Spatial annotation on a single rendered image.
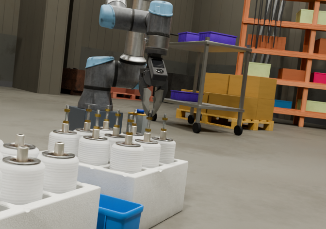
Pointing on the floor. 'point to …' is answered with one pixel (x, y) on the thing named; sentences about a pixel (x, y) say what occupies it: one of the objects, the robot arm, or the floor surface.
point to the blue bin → (118, 213)
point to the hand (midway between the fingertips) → (150, 112)
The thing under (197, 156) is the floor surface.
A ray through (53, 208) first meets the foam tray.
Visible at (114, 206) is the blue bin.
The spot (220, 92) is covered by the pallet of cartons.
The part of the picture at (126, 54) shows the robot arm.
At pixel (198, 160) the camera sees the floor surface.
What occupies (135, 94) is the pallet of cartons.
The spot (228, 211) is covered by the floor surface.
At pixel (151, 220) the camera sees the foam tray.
